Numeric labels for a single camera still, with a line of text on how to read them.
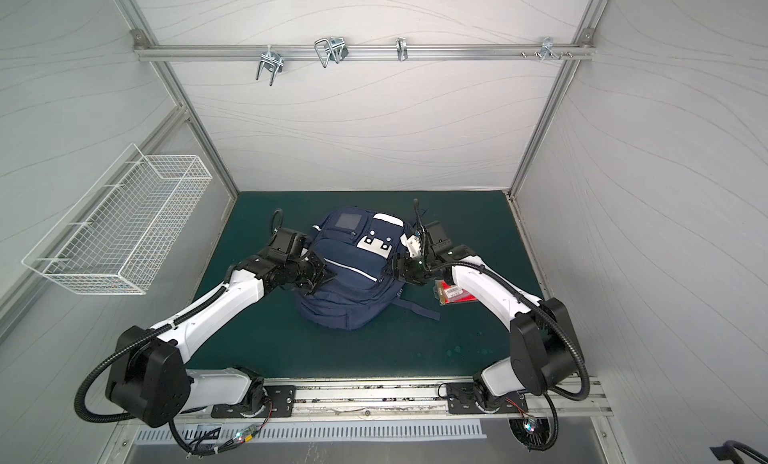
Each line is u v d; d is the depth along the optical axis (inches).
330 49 30.1
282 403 28.9
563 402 29.3
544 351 16.8
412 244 31.3
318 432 27.6
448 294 35.6
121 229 27.1
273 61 30.9
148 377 15.9
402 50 30.7
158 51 31.4
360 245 37.6
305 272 27.7
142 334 16.7
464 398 28.7
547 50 30.1
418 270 28.3
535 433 28.4
